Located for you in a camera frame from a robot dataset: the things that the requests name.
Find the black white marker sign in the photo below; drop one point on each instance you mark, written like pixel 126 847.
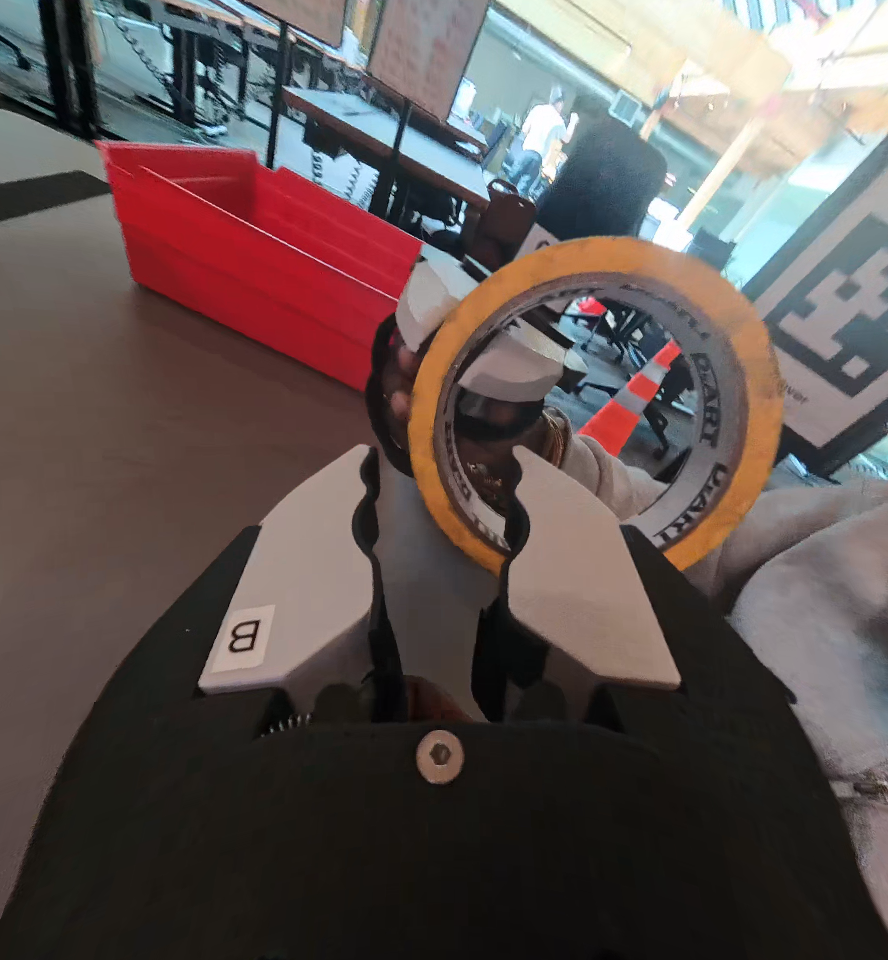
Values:
pixel 848 315

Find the grey board on stand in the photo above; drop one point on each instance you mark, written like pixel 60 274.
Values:
pixel 429 52
pixel 309 19

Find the orange traffic cone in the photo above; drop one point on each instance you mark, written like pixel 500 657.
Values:
pixel 631 397

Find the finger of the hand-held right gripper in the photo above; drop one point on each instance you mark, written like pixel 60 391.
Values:
pixel 436 296
pixel 519 371

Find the yellow tape roll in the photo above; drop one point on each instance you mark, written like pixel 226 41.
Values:
pixel 429 405

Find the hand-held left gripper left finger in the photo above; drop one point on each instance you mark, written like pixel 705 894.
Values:
pixel 301 585

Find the person's left hand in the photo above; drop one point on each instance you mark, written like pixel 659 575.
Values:
pixel 436 701

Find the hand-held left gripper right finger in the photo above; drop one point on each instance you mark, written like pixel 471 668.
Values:
pixel 586 592

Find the black tape strip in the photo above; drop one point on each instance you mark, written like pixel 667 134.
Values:
pixel 31 199

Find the person's right forearm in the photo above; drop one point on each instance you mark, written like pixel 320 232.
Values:
pixel 616 472

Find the wooden top desk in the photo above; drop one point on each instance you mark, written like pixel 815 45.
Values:
pixel 384 142

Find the person's right hand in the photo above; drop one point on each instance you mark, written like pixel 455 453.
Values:
pixel 395 390

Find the red plastic bin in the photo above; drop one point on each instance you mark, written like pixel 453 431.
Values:
pixel 249 262

